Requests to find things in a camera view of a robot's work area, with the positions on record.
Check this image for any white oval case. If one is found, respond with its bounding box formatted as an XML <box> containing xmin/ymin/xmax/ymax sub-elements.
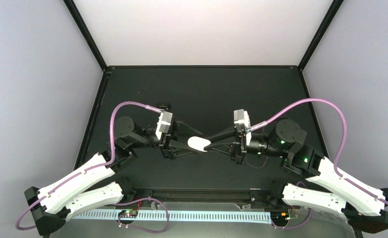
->
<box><xmin>187</xmin><ymin>136</ymin><xmax>211</xmax><ymax>152</ymax></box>

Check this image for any black earbud charging case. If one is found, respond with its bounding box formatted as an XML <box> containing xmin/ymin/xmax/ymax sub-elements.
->
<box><xmin>156</xmin><ymin>102</ymin><xmax>170</xmax><ymax>110</ymax></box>

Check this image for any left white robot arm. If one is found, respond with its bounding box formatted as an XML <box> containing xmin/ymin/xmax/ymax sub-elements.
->
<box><xmin>24</xmin><ymin>112</ymin><xmax>202</xmax><ymax>236</ymax></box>

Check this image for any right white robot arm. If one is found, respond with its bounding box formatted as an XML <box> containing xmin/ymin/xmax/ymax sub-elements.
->
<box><xmin>204</xmin><ymin>119</ymin><xmax>388</xmax><ymax>234</ymax></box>

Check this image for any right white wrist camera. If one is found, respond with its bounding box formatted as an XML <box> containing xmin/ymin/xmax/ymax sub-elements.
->
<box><xmin>234</xmin><ymin>109</ymin><xmax>252</xmax><ymax>146</ymax></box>

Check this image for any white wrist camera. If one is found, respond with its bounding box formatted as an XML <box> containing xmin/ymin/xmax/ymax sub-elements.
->
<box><xmin>155</xmin><ymin>111</ymin><xmax>173</xmax><ymax>139</ymax></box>
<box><xmin>234</xmin><ymin>109</ymin><xmax>252</xmax><ymax>146</ymax></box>

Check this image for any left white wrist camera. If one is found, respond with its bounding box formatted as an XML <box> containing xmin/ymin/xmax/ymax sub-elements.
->
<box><xmin>155</xmin><ymin>111</ymin><xmax>173</xmax><ymax>139</ymax></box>

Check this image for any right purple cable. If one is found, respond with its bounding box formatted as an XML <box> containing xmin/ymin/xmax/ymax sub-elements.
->
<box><xmin>246</xmin><ymin>98</ymin><xmax>388</xmax><ymax>230</ymax></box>

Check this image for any purple cable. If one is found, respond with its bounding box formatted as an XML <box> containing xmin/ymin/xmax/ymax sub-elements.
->
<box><xmin>246</xmin><ymin>98</ymin><xmax>388</xmax><ymax>230</ymax></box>
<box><xmin>15</xmin><ymin>101</ymin><xmax>171</xmax><ymax>234</ymax></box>

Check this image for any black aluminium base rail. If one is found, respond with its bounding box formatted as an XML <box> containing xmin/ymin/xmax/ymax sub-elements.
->
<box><xmin>133</xmin><ymin>187</ymin><xmax>292</xmax><ymax>212</ymax></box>

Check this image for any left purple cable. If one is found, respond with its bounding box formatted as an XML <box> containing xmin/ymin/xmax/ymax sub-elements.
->
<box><xmin>15</xmin><ymin>101</ymin><xmax>171</xmax><ymax>234</ymax></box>

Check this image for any light blue slotted cable duct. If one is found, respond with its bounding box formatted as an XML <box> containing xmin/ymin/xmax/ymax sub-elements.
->
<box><xmin>74</xmin><ymin>209</ymin><xmax>271</xmax><ymax>224</ymax></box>

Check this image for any right back frame post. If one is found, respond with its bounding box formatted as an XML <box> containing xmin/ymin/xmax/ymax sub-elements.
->
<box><xmin>298</xmin><ymin>0</ymin><xmax>344</xmax><ymax>72</ymax></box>

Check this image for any frame post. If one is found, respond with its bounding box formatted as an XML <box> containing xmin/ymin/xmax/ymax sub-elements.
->
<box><xmin>298</xmin><ymin>0</ymin><xmax>344</xmax><ymax>72</ymax></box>
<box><xmin>63</xmin><ymin>0</ymin><xmax>108</xmax><ymax>71</ymax></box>

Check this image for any left back frame post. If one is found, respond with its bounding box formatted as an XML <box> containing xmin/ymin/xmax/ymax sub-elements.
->
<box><xmin>63</xmin><ymin>0</ymin><xmax>108</xmax><ymax>71</ymax></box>

